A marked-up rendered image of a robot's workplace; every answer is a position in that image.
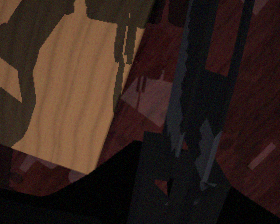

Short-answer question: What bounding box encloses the light brown wooden board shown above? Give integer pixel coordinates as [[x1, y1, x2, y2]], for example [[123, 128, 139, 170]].
[[0, 0, 156, 174]]

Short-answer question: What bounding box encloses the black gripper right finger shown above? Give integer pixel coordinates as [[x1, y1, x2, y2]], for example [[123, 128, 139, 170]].
[[167, 178, 280, 224]]

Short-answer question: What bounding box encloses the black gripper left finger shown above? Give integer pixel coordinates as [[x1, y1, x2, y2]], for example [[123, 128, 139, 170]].
[[0, 141, 141, 224]]

